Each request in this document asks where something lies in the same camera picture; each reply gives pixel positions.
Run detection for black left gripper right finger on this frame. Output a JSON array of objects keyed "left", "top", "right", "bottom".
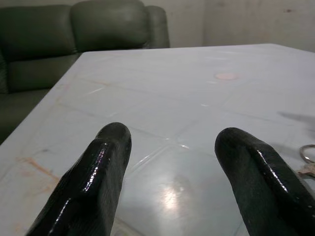
[{"left": 215, "top": 127, "right": 315, "bottom": 236}]

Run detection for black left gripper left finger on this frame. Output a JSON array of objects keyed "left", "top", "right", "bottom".
[{"left": 26, "top": 122, "right": 132, "bottom": 236}]

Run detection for silver keys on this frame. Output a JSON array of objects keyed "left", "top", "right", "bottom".
[{"left": 296, "top": 144, "right": 315, "bottom": 179}]

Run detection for dark green leather sofa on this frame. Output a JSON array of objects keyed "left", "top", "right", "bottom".
[{"left": 0, "top": 0, "right": 170, "bottom": 146}]

